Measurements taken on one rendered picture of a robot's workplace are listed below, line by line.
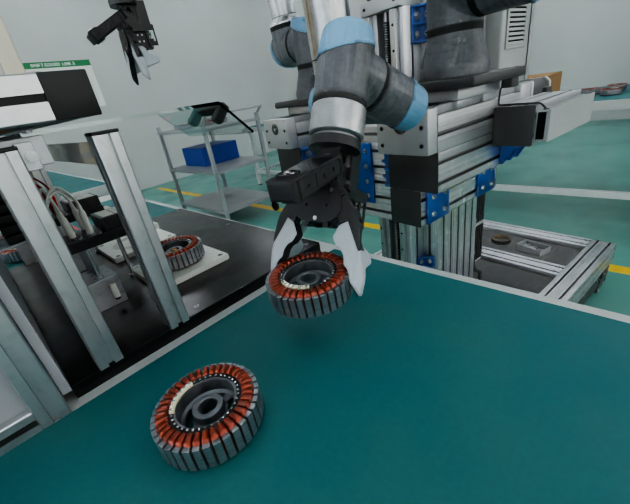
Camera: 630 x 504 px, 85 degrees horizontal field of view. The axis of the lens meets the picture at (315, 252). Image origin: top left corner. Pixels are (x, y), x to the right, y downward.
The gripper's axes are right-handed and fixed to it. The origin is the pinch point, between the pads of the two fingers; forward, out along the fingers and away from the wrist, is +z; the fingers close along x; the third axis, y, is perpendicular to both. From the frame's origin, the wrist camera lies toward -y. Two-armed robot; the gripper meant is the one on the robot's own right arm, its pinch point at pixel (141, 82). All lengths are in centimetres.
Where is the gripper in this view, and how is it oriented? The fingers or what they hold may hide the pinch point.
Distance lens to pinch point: 123.0
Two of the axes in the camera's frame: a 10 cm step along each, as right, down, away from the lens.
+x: -6.2, -2.5, 7.4
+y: 7.7, -3.8, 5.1
